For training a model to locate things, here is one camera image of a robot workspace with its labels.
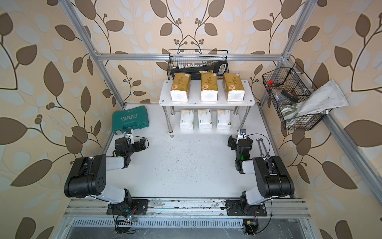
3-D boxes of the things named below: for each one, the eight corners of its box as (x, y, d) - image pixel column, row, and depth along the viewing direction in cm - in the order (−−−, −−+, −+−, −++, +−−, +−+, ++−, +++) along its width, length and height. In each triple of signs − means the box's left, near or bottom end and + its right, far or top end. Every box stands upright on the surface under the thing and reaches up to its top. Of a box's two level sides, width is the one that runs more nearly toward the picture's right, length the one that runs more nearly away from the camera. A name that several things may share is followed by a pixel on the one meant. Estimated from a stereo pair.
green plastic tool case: (115, 136, 104) (111, 132, 100) (115, 117, 116) (112, 112, 111) (150, 127, 109) (148, 122, 105) (147, 109, 121) (145, 104, 117)
